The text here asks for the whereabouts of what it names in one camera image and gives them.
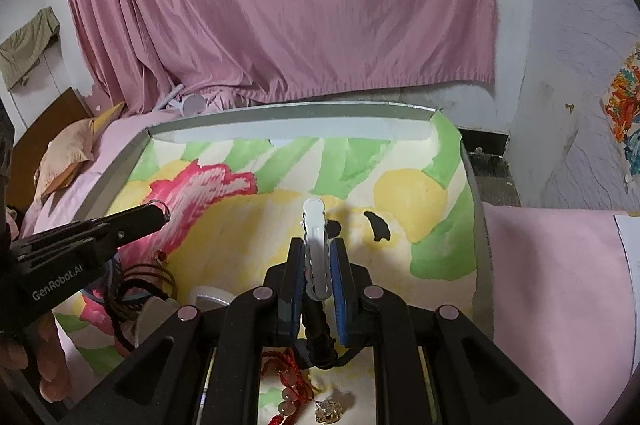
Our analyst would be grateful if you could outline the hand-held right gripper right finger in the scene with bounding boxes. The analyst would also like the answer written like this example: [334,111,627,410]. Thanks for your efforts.
[329,236,576,425]

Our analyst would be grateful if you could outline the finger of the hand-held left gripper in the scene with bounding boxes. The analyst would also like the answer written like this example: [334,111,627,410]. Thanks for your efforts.
[17,212,168,263]
[70,204,168,231]

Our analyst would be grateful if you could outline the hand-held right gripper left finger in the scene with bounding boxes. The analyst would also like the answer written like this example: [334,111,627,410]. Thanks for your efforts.
[62,236,307,425]

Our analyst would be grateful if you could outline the white plastic hair clip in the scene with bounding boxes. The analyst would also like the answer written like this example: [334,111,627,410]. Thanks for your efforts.
[299,198,332,301]

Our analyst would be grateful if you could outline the person's left hand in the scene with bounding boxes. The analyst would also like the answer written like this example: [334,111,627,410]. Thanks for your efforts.
[0,307,76,406]

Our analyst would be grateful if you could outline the dark thin bangles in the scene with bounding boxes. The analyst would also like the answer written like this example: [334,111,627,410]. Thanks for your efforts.
[107,262,178,353]

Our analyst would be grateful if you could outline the small black curved piece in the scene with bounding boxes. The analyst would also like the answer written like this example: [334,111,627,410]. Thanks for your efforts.
[364,211,392,242]

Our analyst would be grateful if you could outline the peach pillow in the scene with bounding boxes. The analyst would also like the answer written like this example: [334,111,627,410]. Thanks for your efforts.
[34,118,101,201]

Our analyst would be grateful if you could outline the white round object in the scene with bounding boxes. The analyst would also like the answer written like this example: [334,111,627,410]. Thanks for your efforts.
[182,285,236,310]

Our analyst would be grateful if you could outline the yellow cushion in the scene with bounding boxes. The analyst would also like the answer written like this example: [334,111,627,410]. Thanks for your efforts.
[92,101,126,131]

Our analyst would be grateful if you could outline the grey tray with floral lining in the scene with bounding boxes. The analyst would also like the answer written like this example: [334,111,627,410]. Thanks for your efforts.
[55,112,478,425]

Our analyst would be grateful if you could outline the brown wooden headboard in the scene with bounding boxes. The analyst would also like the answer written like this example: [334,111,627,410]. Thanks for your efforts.
[7,86,93,211]

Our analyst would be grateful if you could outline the white plastic object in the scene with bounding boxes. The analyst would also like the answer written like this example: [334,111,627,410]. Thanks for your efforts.
[157,85,207,116]

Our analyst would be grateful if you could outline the olive hanging cloth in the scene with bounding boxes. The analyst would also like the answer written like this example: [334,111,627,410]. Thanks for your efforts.
[0,6,61,91]

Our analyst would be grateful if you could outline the pink bed sheet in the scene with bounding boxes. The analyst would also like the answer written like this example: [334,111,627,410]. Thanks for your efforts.
[20,110,636,425]

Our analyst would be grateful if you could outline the pink curtain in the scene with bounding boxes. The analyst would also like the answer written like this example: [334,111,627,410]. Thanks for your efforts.
[62,0,497,116]

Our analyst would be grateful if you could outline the white printed paper sheets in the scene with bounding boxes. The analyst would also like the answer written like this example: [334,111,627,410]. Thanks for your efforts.
[614,214,640,276]

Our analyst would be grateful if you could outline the red string bracelet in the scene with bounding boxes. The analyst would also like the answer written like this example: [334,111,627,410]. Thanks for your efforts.
[259,347,316,425]

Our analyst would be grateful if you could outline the colourful cartoon wall poster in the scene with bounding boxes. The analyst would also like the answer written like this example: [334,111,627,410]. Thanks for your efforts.
[604,48,640,191]

